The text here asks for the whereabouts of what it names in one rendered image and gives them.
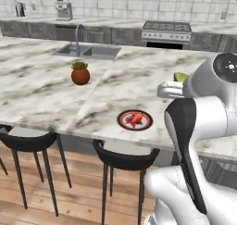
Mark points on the grey double sink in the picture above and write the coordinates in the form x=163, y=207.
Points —
x=98, y=52

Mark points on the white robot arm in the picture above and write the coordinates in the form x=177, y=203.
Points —
x=213, y=117

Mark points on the dark dishwasher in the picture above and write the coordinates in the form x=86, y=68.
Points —
x=68, y=33

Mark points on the orange red fish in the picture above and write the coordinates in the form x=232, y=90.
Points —
x=136, y=118

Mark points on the green lemon wedge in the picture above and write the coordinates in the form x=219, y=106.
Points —
x=180, y=77

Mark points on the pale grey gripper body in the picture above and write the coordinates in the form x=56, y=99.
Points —
x=169, y=90

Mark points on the silver coffee machine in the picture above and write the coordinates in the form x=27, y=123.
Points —
x=64, y=10

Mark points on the silver stove with oven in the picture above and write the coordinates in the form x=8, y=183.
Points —
x=166, y=34

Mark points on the dark grey lower cupboards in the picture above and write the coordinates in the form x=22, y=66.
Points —
x=213, y=42
x=98, y=34

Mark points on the grey curved tap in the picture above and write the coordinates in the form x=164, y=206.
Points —
x=77, y=37

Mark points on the black bar stool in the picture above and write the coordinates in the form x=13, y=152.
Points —
x=123, y=160
x=29, y=142

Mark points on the round black red plate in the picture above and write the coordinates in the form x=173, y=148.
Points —
x=123, y=121

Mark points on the brown pot with green plant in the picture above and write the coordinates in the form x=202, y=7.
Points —
x=80, y=75

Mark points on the dark toaster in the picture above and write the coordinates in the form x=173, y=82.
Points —
x=20, y=9

